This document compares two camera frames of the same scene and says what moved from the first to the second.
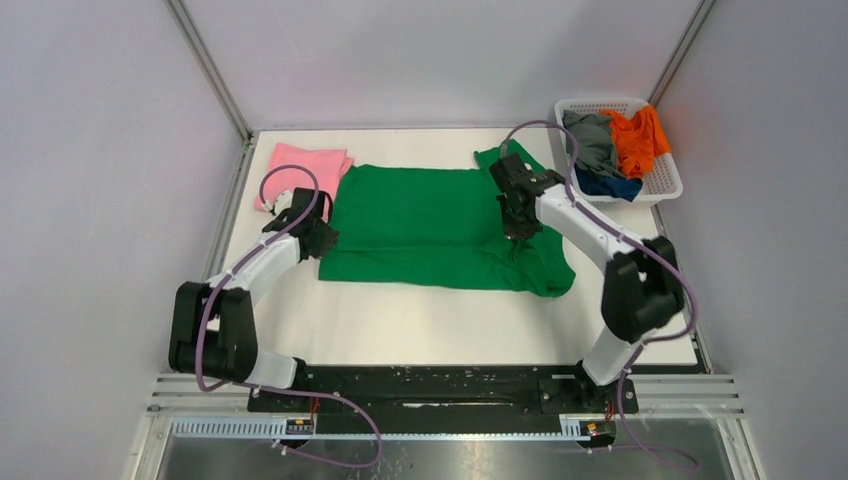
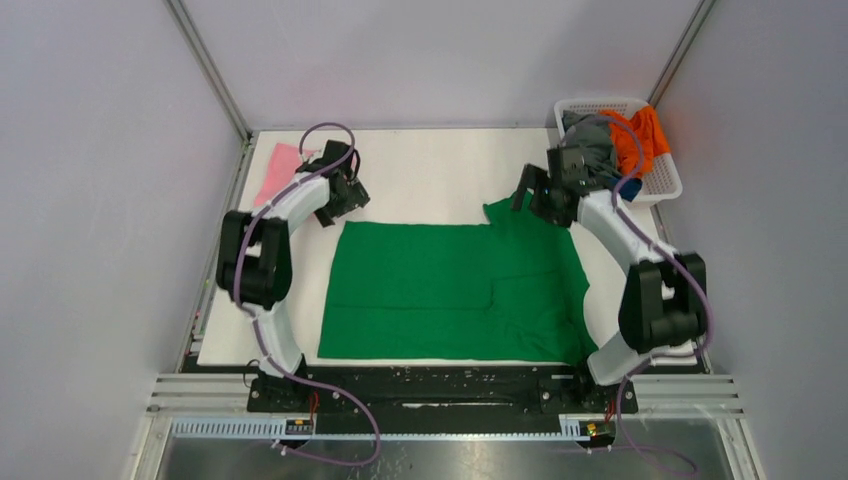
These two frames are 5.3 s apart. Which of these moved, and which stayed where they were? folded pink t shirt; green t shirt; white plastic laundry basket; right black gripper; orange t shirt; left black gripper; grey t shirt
Moved: left black gripper; right black gripper; green t shirt
Stayed: folded pink t shirt; grey t shirt; white plastic laundry basket; orange t shirt
